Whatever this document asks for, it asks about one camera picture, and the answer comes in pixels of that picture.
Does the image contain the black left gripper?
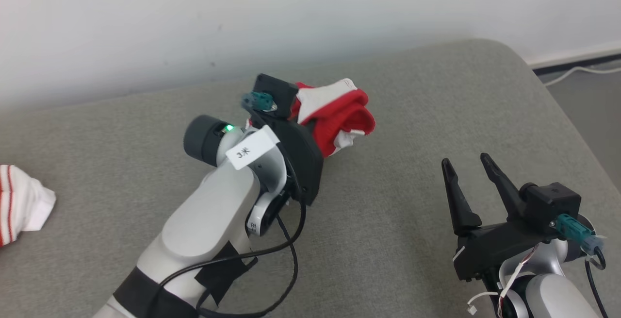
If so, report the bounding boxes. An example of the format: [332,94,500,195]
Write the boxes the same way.
[247,111,324,207]

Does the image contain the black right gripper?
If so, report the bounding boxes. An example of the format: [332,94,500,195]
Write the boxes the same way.
[441,153,559,282]

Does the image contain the red shorts white waistband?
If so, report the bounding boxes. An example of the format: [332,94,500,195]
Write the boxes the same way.
[290,79,376,158]

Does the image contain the red jersey white sleeves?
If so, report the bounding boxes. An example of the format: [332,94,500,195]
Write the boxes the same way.
[0,164,57,249]

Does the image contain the white paper label tag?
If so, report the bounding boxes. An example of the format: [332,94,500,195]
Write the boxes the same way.
[226,126,281,171]

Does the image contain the teal cable connector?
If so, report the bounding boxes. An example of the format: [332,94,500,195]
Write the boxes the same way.
[555,214,605,256]
[241,91,278,113]

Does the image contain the thin red white wires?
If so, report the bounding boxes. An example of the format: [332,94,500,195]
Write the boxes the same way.
[467,248,538,317]

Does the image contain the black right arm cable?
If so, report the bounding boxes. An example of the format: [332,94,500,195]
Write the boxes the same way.
[584,248,610,318]

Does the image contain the white floor cable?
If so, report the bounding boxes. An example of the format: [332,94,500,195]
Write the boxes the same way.
[543,66,621,87]

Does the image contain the dark wall baseboard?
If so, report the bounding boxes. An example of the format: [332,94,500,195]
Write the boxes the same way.
[530,52,621,76]

